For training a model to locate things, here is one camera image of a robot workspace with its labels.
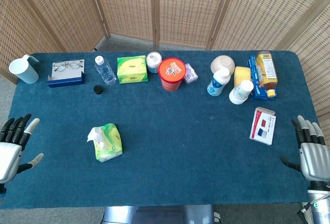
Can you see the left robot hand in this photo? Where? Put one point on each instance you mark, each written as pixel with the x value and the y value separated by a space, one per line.
pixel 10 151

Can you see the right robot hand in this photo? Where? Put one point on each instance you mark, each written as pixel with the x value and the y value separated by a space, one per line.
pixel 313 159

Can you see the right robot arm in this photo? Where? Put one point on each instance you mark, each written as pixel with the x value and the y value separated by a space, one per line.
pixel 319 203

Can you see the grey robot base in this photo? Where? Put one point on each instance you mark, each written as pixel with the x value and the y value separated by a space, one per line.
pixel 158 215

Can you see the white red-blue stamp pad box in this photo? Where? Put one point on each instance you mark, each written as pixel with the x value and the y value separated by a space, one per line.
pixel 263 126

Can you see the white tissue sheet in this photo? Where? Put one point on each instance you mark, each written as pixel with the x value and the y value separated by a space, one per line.
pixel 96 136

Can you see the blue cookie box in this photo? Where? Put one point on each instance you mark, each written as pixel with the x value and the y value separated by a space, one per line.
pixel 257 84

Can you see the blue glasses case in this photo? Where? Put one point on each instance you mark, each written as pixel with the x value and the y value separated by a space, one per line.
pixel 66 75

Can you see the white paper cup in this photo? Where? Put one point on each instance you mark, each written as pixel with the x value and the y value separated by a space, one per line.
pixel 241 92

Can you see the open green tissue pack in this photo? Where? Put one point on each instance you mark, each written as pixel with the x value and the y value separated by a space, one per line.
pixel 109 144

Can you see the black bottle cap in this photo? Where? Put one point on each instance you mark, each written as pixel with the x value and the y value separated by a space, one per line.
pixel 98 89

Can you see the yellow sponge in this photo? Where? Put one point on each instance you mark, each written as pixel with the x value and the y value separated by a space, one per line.
pixel 242 75

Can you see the white blue-labelled bottle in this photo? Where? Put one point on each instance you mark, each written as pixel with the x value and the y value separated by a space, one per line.
pixel 218 82

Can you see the clear plastic water bottle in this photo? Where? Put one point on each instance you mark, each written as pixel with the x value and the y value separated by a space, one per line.
pixel 105 71

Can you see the beige bowl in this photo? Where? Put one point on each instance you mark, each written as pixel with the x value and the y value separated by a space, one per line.
pixel 222 64

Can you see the green tissue box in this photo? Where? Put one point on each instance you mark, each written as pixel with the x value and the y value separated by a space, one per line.
pixel 132 69

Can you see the purple small box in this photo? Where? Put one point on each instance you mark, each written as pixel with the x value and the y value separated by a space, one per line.
pixel 190 73

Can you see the blue table cloth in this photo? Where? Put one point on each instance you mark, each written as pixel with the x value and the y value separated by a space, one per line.
pixel 165 136

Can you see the red instant noodle cup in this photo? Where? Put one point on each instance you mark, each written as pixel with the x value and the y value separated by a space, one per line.
pixel 171 74

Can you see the white lidded jar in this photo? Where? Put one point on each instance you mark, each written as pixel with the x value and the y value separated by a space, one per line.
pixel 154 62

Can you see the woven folding screen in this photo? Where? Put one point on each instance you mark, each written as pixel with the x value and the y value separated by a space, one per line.
pixel 165 9

